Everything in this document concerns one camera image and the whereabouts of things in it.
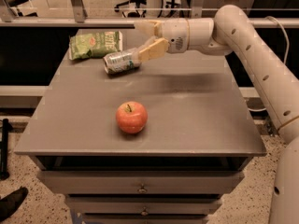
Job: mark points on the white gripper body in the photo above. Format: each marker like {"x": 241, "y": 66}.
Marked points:
{"x": 175, "y": 34}

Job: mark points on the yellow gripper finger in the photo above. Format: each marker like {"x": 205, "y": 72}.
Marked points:
{"x": 153, "y": 48}
{"x": 149, "y": 27}

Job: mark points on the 7up soda can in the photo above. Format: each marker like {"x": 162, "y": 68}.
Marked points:
{"x": 121, "y": 61}

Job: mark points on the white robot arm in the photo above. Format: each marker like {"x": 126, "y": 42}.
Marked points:
{"x": 278, "y": 88}

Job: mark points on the black office chair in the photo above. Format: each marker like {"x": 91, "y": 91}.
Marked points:
{"x": 134, "y": 5}

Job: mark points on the green chip bag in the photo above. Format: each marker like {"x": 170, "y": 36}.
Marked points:
{"x": 94, "y": 45}

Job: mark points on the red apple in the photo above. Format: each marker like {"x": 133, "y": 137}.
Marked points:
{"x": 131, "y": 117}

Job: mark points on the metal railing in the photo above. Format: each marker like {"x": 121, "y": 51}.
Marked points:
{"x": 9, "y": 18}

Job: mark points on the grey drawer cabinet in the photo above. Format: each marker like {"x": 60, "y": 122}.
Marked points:
{"x": 160, "y": 144}

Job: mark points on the top grey drawer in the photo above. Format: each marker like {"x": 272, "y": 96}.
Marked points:
{"x": 140, "y": 182}

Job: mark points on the grey drawer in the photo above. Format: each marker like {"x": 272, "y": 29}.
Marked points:
{"x": 139, "y": 205}
{"x": 140, "y": 182}

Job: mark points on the middle grey drawer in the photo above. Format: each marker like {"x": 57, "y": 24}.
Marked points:
{"x": 139, "y": 205}

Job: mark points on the black vertical stand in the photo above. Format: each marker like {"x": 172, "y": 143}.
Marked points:
{"x": 6, "y": 128}

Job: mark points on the black shoe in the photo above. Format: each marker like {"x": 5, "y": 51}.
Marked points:
{"x": 10, "y": 204}

